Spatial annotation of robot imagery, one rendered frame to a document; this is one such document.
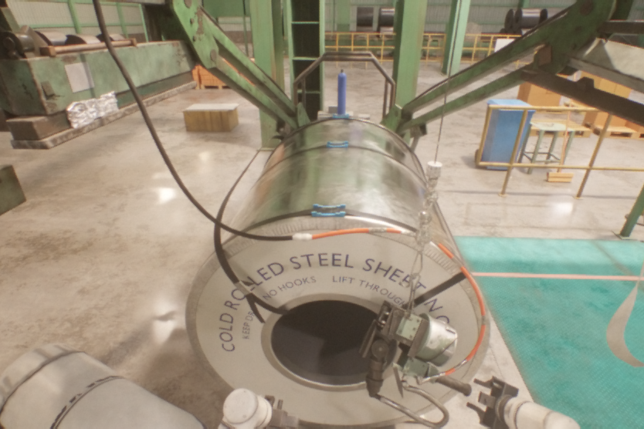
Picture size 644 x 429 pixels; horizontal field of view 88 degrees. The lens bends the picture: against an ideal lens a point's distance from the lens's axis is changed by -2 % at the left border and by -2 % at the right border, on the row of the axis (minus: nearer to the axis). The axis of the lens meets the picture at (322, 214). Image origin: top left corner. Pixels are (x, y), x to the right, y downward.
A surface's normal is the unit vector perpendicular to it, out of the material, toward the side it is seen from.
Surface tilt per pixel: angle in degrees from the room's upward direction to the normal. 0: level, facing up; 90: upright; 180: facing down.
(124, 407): 21
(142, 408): 37
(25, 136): 90
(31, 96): 90
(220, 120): 90
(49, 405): 26
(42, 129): 90
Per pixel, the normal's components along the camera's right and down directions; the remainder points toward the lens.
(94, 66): 1.00, 0.04
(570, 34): -0.95, 0.15
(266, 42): -0.07, 0.49
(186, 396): 0.00, -0.87
